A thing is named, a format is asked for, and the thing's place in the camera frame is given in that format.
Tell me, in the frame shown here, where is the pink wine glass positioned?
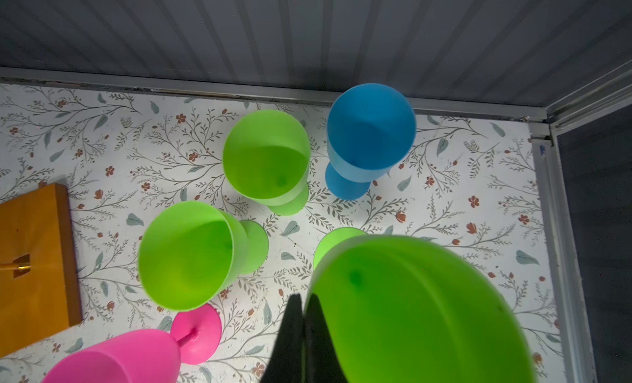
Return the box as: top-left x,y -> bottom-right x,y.
44,304 -> 222,382

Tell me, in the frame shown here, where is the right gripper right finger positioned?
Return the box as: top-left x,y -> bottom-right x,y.
303,294 -> 347,382

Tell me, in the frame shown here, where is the wooden base wire glass rack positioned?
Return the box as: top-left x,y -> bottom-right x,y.
1,184 -> 83,356

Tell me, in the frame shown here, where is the blue wine glass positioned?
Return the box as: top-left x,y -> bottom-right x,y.
325,83 -> 416,200

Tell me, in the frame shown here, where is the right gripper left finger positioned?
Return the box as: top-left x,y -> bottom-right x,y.
260,294 -> 304,383

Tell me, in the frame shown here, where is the green wine glass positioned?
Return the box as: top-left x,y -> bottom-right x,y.
222,110 -> 311,217
138,201 -> 269,312
308,228 -> 537,382

